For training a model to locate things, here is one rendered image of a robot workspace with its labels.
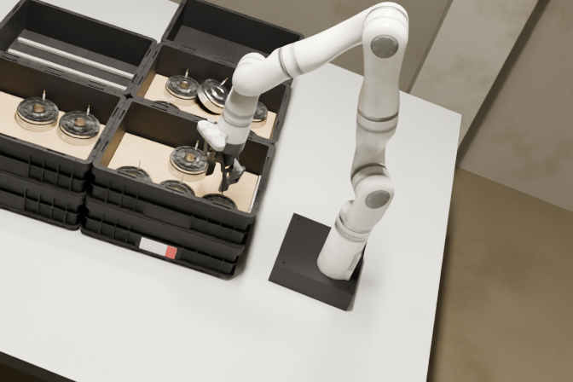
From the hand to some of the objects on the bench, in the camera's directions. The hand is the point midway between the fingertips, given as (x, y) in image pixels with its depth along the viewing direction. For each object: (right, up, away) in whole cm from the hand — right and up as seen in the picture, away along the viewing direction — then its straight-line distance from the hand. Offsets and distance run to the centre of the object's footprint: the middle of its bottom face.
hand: (217, 178), depth 202 cm
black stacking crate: (-52, +1, +16) cm, 54 cm away
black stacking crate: (-14, -11, +18) cm, 25 cm away
